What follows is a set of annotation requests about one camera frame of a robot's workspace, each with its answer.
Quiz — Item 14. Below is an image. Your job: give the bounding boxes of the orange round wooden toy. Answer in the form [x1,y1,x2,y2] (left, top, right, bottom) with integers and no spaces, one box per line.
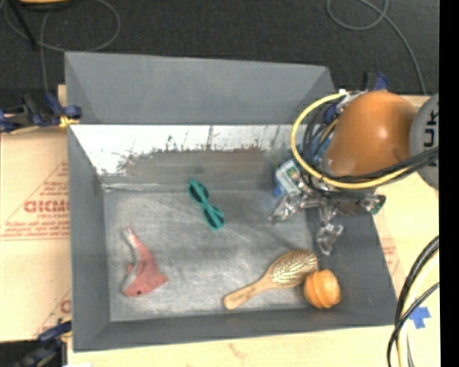
[302,268,342,310]

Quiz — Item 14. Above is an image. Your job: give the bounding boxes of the grey metal bin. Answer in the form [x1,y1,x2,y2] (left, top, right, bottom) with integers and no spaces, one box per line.
[63,51,399,352]

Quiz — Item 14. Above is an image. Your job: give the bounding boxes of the brown cardboard board red print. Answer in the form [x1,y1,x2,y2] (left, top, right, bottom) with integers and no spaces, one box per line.
[0,130,74,344]

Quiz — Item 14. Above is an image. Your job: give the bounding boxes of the wooden hairbrush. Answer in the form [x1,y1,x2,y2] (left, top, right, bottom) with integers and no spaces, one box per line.
[221,248,320,311]

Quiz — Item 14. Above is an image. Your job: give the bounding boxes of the pink toy fish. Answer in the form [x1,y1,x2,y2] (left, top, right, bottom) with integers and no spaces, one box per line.
[119,225,170,298]

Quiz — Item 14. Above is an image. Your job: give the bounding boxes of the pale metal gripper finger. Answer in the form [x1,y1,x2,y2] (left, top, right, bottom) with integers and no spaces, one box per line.
[315,208,345,256]
[269,195,305,224]

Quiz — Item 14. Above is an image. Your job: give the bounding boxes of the teal sunglasses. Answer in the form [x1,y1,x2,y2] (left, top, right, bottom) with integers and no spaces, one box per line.
[187,178,226,232]

